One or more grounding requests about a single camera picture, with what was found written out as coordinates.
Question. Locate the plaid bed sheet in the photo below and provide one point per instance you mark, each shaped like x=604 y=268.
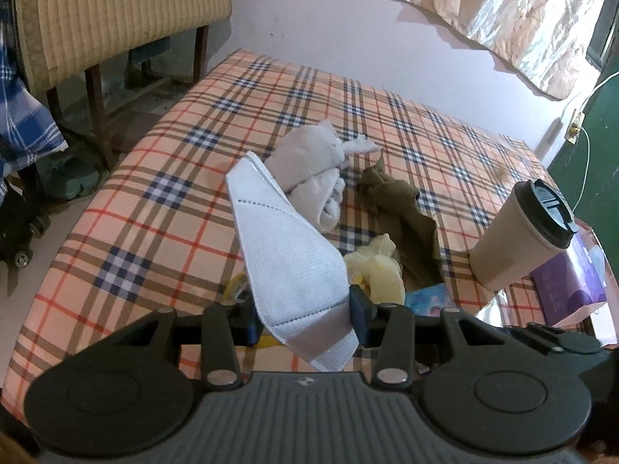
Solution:
x=169 y=232

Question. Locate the white sock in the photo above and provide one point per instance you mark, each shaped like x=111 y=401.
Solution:
x=309 y=154

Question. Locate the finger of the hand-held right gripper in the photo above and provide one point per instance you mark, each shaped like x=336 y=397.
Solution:
x=575 y=343

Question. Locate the purple tissue packet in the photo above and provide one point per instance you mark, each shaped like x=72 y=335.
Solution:
x=566 y=280

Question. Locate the shiny beige wall cloth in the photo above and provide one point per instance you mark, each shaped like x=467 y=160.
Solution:
x=483 y=5

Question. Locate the blue printed packet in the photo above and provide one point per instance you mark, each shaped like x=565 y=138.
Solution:
x=428 y=297

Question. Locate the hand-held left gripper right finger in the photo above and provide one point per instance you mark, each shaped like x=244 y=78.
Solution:
x=359 y=315

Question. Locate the black wheeled bag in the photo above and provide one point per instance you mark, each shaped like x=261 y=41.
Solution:
x=19 y=222

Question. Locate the blue plaid cloth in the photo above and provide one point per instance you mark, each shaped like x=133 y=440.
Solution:
x=24 y=121

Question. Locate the yellow tape roll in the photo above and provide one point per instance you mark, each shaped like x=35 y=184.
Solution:
x=232 y=286

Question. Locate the chair with woven backrest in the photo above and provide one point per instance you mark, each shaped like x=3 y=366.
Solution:
x=121 y=9

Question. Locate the olive green sock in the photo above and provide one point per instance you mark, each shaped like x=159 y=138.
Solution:
x=401 y=203

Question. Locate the paper cup with black lid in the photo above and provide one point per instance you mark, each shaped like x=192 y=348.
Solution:
x=508 y=241

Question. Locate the yellow soft cloth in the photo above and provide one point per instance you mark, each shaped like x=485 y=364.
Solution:
x=382 y=275

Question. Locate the dark window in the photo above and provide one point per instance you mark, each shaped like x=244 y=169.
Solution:
x=604 y=34

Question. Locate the green door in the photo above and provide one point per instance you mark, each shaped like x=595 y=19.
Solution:
x=604 y=179

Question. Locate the green sandal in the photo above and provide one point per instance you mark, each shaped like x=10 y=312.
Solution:
x=58 y=176
x=89 y=179

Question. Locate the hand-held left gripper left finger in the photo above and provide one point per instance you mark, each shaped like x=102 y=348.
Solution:
x=249 y=325

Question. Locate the wall power outlet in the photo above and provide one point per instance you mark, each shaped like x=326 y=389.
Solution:
x=574 y=125

